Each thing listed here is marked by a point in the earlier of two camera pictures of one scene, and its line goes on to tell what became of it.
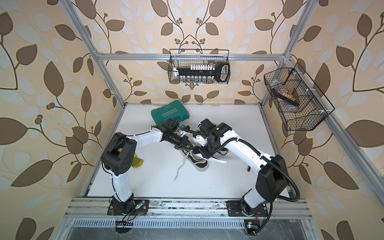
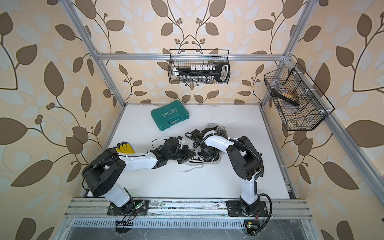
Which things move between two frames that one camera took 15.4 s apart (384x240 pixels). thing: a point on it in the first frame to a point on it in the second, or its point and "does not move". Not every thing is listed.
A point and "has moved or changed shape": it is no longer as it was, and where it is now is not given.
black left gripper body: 177,140 to 181,154
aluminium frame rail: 167,208 does not move
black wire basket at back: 200,66 does not move
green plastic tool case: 175,110 does not move
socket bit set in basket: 220,72 does not move
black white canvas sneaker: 200,163 has moved or changed shape
